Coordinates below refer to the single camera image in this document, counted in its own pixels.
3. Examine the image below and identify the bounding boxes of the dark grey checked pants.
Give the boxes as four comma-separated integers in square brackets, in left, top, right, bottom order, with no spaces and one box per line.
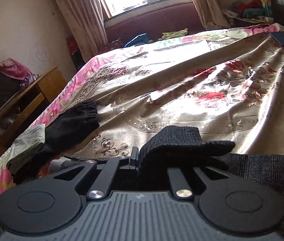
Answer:
[59,126,284,240]

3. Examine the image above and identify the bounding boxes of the black folded garment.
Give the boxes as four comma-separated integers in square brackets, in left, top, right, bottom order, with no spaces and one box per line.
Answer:
[7,100,99,185]

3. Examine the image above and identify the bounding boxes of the green striped folded garment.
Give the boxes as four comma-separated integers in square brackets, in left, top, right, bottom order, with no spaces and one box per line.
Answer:
[7,124,46,168]

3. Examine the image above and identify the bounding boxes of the wooden bedside desk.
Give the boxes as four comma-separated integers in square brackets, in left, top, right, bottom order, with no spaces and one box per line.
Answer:
[0,67,66,156]

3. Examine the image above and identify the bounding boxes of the floral satin bedspread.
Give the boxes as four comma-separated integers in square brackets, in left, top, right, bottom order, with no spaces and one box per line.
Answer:
[0,23,284,198]

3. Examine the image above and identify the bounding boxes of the blue item on bench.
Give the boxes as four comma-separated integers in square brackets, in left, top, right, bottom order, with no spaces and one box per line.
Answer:
[124,33,154,48]

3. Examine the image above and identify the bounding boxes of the pink cloth covered television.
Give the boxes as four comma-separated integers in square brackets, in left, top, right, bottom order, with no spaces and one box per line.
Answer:
[0,58,39,109]

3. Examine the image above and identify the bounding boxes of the maroon window bench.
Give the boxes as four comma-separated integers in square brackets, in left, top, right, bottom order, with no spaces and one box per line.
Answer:
[105,3,205,45]

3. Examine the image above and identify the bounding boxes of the yellow green cloth on bench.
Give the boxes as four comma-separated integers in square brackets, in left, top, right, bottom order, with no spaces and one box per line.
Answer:
[158,28,188,41]

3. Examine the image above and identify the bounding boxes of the left beige curtain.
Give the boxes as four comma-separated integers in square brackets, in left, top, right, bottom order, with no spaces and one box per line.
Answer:
[56,0,108,62]

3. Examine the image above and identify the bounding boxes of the beige curtain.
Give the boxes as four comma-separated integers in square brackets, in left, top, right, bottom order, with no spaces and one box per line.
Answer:
[56,0,108,62]
[192,0,230,30]

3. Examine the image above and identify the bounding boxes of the right beige curtain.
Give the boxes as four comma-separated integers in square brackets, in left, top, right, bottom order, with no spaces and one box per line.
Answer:
[192,0,230,30]

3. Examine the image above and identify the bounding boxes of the clothes pile on nightstand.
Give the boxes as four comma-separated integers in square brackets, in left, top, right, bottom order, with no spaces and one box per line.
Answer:
[222,0,274,27]

